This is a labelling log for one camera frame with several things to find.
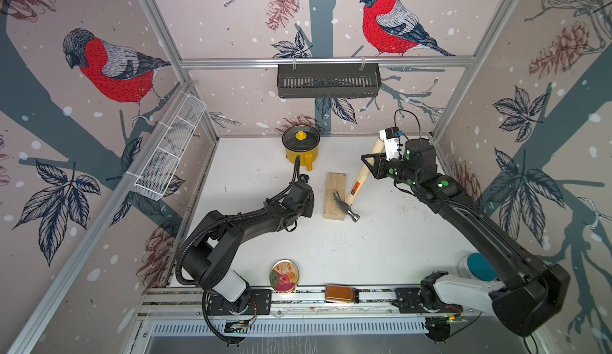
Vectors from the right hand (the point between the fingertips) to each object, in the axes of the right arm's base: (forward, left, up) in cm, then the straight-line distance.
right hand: (365, 153), depth 74 cm
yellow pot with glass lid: (+23, +22, -18) cm, 37 cm away
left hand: (-2, +18, -24) cm, 30 cm away
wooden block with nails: (-7, +9, -26) cm, 28 cm away
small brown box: (-35, +7, -29) cm, 45 cm away
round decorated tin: (-30, +25, -27) cm, 48 cm away
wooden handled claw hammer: (-6, 0, -6) cm, 8 cm away
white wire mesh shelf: (-6, +72, -9) cm, 73 cm away
